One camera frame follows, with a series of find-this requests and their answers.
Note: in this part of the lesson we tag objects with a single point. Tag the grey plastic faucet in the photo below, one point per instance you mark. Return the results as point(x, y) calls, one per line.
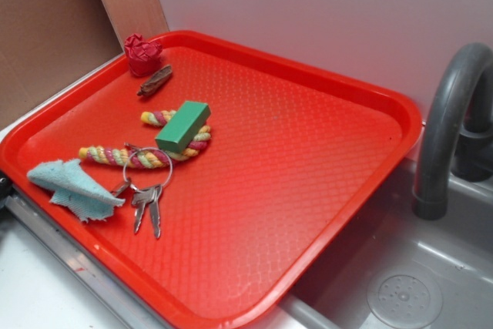
point(457, 137)

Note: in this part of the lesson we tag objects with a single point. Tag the silver key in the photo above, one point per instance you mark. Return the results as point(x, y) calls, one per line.
point(154, 210)
point(139, 200)

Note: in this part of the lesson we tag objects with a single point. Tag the metal rail strip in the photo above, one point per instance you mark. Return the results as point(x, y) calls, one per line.
point(48, 282)

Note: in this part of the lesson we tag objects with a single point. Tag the right silver key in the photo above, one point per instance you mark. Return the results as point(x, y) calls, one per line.
point(154, 210)

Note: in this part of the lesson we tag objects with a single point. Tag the brown wood bark piece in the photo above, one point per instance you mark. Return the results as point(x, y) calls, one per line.
point(155, 82)

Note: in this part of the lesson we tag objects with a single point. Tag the green wooden block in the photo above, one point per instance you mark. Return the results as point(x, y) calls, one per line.
point(183, 126)

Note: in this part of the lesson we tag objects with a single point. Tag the grey plastic sink basin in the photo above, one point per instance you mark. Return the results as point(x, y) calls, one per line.
point(390, 269)

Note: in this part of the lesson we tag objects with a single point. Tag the brown cardboard panel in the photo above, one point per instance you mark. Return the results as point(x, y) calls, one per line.
point(47, 45)

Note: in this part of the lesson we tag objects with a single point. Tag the red plastic tray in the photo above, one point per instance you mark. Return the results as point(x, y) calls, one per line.
point(295, 152)

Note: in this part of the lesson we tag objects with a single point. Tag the light blue cloth scrap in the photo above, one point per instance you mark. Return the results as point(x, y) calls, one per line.
point(74, 189)

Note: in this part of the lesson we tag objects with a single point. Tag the left silver key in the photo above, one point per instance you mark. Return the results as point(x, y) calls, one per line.
point(139, 200)

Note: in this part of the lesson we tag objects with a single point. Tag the multicolour twisted rope toy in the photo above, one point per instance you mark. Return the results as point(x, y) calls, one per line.
point(146, 159)

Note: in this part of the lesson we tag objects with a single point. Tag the crumpled red paper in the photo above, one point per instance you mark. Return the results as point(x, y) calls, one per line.
point(144, 57)

